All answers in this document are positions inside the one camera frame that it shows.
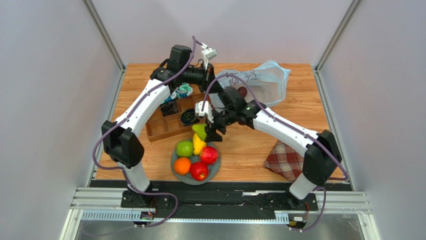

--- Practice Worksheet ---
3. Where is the red plaid cloth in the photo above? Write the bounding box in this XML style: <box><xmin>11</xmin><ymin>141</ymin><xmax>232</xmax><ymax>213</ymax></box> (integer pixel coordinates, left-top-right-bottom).
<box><xmin>263</xmin><ymin>140</ymin><xmax>304</xmax><ymax>182</ymax></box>

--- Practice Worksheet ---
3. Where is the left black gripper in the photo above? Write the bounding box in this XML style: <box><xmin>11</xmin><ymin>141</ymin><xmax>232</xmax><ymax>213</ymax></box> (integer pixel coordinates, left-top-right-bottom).
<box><xmin>180</xmin><ymin>63</ymin><xmax>222</xmax><ymax>94</ymax></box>

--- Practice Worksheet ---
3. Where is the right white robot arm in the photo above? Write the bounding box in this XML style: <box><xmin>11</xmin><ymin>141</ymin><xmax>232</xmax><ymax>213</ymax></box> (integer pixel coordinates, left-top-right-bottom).
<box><xmin>195</xmin><ymin>87</ymin><xmax>343</xmax><ymax>201</ymax></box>

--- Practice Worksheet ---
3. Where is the fake orange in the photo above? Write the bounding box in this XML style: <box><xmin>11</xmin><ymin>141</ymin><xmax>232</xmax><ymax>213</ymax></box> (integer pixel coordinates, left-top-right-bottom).
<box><xmin>173</xmin><ymin>157</ymin><xmax>192</xmax><ymax>176</ymax></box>

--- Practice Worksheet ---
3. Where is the wooden compartment tray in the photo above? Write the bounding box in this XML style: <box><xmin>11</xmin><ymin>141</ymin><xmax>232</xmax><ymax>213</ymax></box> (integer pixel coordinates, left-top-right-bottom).
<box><xmin>145</xmin><ymin>93</ymin><xmax>204</xmax><ymax>142</ymax></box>

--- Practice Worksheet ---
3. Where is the fake red apple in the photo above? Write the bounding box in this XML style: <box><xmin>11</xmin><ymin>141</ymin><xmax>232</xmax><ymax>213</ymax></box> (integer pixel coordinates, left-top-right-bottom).
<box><xmin>189</xmin><ymin>161</ymin><xmax>209</xmax><ymax>182</ymax></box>

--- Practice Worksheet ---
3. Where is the light blue plastic bag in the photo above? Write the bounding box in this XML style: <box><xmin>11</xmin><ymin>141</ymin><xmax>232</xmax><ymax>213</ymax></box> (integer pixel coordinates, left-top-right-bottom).
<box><xmin>208</xmin><ymin>60</ymin><xmax>291</xmax><ymax>108</ymax></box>

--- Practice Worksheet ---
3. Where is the grey round plate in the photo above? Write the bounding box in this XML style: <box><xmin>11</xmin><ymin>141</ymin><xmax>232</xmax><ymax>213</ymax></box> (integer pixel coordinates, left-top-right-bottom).
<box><xmin>170</xmin><ymin>139</ymin><xmax>222</xmax><ymax>185</ymax></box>

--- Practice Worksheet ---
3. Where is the fake dark passion fruit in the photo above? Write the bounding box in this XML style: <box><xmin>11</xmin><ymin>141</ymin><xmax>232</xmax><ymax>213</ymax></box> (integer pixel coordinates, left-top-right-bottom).
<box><xmin>237</xmin><ymin>86</ymin><xmax>248</xmax><ymax>98</ymax></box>

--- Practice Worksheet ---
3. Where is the fake green apple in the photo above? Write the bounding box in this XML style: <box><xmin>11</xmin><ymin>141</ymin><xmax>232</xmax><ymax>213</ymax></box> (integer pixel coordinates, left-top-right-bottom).
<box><xmin>176</xmin><ymin>140</ymin><xmax>194</xmax><ymax>158</ymax></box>

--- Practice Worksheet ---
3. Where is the teal blue sock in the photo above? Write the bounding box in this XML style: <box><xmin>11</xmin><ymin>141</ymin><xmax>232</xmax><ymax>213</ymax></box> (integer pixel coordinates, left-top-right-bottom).
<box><xmin>163</xmin><ymin>83</ymin><xmax>194</xmax><ymax>103</ymax></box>

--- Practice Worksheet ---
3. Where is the fake yellow mango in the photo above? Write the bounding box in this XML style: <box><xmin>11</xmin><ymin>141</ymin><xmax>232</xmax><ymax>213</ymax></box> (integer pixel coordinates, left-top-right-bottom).
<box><xmin>192</xmin><ymin>133</ymin><xmax>207</xmax><ymax>156</ymax></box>

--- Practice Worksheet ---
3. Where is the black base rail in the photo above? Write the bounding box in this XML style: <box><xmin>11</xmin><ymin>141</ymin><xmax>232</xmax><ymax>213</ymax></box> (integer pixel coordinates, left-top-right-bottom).
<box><xmin>120</xmin><ymin>181</ymin><xmax>320</xmax><ymax>220</ymax></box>

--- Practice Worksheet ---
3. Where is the fake green pear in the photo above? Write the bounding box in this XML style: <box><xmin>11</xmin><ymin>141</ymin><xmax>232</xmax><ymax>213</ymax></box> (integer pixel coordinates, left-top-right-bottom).
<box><xmin>192</xmin><ymin>123</ymin><xmax>207</xmax><ymax>142</ymax></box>

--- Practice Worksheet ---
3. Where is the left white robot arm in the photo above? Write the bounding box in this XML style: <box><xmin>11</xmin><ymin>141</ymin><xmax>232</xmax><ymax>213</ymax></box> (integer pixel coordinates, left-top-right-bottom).
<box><xmin>95</xmin><ymin>43</ymin><xmax>218</xmax><ymax>196</ymax></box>

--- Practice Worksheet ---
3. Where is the fake red pomegranate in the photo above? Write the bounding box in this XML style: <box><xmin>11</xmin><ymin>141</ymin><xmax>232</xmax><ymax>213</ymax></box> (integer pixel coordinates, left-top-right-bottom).
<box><xmin>199</xmin><ymin>146</ymin><xmax>219</xmax><ymax>165</ymax></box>

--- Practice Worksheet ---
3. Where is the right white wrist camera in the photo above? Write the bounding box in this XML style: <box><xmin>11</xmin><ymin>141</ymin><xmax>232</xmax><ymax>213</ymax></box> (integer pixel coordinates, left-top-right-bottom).
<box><xmin>194</xmin><ymin>100</ymin><xmax>214</xmax><ymax>123</ymax></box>

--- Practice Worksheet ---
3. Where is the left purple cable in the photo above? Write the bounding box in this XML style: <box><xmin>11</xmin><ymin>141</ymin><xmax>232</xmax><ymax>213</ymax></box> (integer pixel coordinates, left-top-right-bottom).
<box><xmin>91</xmin><ymin>35</ymin><xmax>207</xmax><ymax>229</ymax></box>

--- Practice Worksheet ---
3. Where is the black patterned rolled sock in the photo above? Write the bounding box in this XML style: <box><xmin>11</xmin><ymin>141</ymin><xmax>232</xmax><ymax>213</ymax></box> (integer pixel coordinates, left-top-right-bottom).
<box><xmin>180</xmin><ymin>108</ymin><xmax>200</xmax><ymax>127</ymax></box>

